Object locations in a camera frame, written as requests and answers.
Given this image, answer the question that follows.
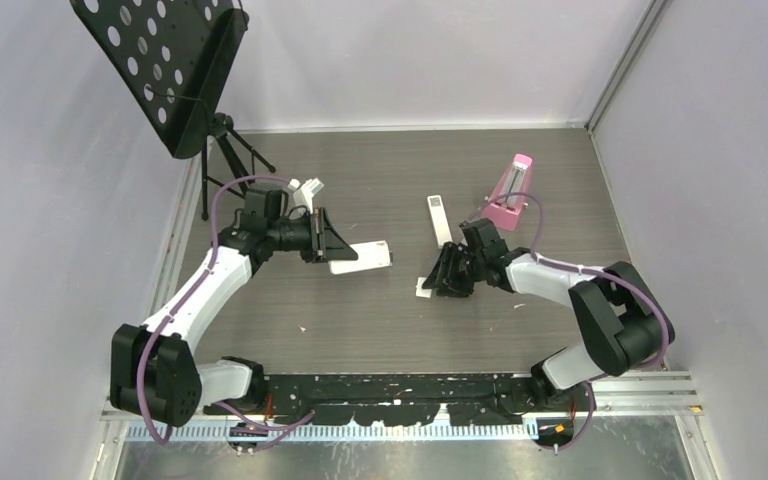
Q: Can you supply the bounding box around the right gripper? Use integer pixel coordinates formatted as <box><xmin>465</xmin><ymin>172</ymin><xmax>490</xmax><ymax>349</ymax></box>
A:
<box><xmin>423</xmin><ymin>241</ymin><xmax>486</xmax><ymax>298</ymax></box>

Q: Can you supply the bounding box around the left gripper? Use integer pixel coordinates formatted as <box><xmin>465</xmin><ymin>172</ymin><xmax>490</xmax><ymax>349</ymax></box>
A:
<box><xmin>268</xmin><ymin>208</ymin><xmax>357</xmax><ymax>264</ymax></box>

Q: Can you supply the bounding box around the small remote battery cover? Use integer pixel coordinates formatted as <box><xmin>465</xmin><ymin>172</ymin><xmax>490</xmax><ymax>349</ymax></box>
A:
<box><xmin>415</xmin><ymin>277</ymin><xmax>433</xmax><ymax>299</ymax></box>

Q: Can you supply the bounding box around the small white remote control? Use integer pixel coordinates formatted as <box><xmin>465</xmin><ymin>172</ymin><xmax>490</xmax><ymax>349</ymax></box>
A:
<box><xmin>328</xmin><ymin>240</ymin><xmax>392</xmax><ymax>275</ymax></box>

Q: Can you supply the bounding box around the long white remote control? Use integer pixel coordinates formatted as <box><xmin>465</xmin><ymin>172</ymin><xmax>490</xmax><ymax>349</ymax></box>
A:
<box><xmin>427</xmin><ymin>195</ymin><xmax>452</xmax><ymax>249</ymax></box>

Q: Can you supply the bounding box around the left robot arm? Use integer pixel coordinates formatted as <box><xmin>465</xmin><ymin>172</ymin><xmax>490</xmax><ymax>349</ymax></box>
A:
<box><xmin>109</xmin><ymin>176</ymin><xmax>359</xmax><ymax>428</ymax></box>

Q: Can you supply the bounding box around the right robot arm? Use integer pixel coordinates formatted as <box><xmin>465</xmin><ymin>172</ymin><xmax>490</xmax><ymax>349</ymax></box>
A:
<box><xmin>422</xmin><ymin>219</ymin><xmax>675</xmax><ymax>411</ymax></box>

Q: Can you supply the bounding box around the pink metronome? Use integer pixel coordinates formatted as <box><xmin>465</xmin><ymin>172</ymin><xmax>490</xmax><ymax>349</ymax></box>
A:
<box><xmin>480</xmin><ymin>153</ymin><xmax>533</xmax><ymax>232</ymax></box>

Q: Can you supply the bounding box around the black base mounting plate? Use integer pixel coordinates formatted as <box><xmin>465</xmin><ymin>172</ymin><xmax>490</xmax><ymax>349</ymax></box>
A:
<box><xmin>225</xmin><ymin>373</ymin><xmax>589</xmax><ymax>427</ymax></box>

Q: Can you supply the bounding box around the black perforated music stand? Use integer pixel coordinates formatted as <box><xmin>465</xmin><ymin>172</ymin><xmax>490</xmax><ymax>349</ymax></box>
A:
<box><xmin>69</xmin><ymin>0</ymin><xmax>278</xmax><ymax>222</ymax></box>

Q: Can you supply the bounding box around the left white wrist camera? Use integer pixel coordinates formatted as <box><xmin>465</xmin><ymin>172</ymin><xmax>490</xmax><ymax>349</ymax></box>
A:
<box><xmin>287</xmin><ymin>178</ymin><xmax>324</xmax><ymax>212</ymax></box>

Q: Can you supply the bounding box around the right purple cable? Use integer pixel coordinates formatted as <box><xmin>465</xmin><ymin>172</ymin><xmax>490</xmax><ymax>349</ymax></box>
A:
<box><xmin>466</xmin><ymin>192</ymin><xmax>670</xmax><ymax>372</ymax></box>

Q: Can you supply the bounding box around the purple cable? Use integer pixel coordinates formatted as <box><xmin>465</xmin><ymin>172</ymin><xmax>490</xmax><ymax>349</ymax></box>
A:
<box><xmin>466</xmin><ymin>192</ymin><xmax>670</xmax><ymax>372</ymax></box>
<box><xmin>135</xmin><ymin>174</ymin><xmax>293</xmax><ymax>445</ymax></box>

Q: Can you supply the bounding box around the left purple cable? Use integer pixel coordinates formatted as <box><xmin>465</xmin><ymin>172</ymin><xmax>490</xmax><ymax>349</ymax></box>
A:
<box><xmin>135</xmin><ymin>174</ymin><xmax>293</xmax><ymax>445</ymax></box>

